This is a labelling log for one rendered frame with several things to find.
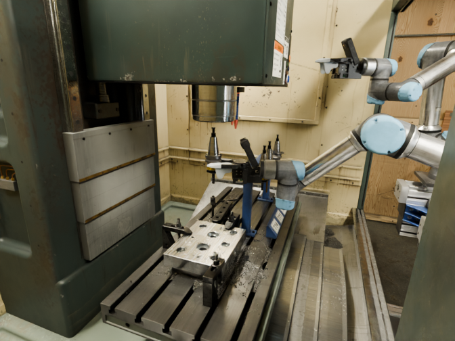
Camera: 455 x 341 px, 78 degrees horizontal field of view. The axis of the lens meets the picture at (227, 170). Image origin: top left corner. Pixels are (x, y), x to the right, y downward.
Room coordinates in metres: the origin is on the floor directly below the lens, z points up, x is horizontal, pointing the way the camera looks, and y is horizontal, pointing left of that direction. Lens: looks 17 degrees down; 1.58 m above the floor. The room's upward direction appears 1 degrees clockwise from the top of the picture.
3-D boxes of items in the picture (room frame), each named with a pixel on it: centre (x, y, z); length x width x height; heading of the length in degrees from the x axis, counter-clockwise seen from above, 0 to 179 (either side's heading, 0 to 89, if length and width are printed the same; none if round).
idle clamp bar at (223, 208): (1.33, 0.02, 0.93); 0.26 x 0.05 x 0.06; 165
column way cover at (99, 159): (1.17, 0.47, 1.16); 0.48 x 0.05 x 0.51; 160
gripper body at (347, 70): (1.27, -0.51, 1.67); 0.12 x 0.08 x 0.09; 100
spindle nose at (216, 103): (1.02, 0.05, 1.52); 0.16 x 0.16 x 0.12
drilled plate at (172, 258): (0.98, 0.07, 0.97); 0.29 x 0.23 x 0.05; 160
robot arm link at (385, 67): (1.30, -0.66, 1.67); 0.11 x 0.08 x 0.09; 100
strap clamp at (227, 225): (1.14, -0.03, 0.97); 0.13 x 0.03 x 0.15; 160
